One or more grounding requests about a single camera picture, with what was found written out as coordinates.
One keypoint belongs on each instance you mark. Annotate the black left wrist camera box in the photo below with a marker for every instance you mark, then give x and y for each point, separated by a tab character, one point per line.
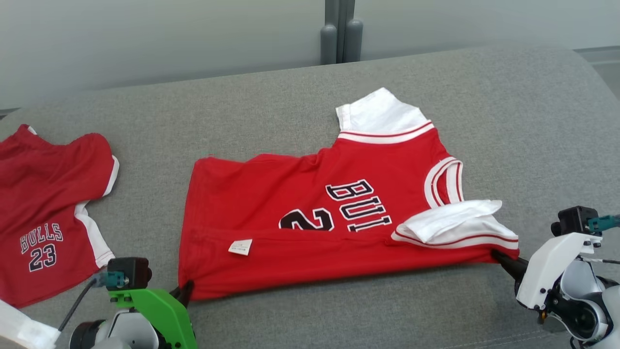
131	272

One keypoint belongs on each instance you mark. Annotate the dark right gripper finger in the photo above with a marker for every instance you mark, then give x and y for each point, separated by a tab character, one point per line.
512	265

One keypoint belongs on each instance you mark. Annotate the red jersey with white sleeves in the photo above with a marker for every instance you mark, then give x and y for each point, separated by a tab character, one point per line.
300	194

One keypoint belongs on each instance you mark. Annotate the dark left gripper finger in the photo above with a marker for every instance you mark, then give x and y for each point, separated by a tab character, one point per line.
177	296
188	293

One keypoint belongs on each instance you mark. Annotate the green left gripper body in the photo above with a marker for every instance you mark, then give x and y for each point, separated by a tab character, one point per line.
164	315

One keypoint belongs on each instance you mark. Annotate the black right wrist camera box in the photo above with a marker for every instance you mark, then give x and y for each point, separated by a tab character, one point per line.
574	220

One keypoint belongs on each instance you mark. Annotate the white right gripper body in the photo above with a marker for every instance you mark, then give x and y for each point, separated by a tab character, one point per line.
547	266

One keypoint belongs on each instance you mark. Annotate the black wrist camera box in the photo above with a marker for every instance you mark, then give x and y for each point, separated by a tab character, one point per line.
131	272
574	220

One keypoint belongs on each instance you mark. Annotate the red Bulls 23 shorts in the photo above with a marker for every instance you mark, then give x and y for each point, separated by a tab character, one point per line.
43	194

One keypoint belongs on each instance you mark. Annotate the grey metal partition post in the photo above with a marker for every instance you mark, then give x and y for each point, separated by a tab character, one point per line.
341	29

